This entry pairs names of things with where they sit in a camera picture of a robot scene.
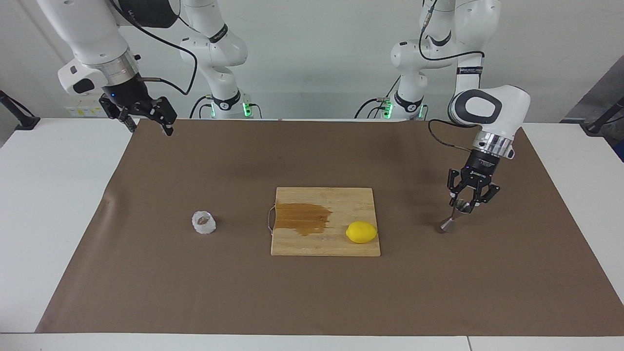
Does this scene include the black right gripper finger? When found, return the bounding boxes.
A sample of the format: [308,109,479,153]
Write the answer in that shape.
[100,100,137,132]
[146,97,177,136]

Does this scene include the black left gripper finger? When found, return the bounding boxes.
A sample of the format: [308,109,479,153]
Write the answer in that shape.
[474,183,500,208]
[448,168,464,208]

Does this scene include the steel double jigger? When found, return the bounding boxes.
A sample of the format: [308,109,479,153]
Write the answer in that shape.
[439,200,473,234]

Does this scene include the white small cup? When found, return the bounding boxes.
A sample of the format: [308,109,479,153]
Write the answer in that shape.
[191,211,216,235]

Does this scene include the black clamp stand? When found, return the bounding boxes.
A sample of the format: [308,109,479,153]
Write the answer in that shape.
[580,95,624,136]
[0,90,40,131]

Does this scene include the yellow lemon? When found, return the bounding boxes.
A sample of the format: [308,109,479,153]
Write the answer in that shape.
[346,221,378,244]

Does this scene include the wooden cutting board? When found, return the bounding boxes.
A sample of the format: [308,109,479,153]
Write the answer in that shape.
[267,187,381,257]

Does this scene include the brown paper table mat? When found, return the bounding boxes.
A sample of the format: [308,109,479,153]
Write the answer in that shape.
[35,118,624,337]

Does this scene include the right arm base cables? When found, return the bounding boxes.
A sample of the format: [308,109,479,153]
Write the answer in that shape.
[189,95,264,119]

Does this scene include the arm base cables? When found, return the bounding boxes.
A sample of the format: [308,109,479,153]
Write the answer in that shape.
[354,76,429,120]
[189,95,264,119]

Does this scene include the white wall power strip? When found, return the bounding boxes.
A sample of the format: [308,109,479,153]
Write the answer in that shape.
[65,100,105,117]

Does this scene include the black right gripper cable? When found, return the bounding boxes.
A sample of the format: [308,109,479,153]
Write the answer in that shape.
[110,0,199,96]

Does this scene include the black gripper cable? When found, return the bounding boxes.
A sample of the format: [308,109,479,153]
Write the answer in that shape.
[418,0,486,152]
[110,0,199,96]

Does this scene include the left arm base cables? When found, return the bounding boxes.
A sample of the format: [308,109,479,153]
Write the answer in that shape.
[354,76,429,120]

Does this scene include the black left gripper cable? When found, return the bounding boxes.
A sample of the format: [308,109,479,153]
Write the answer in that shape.
[418,0,486,152]

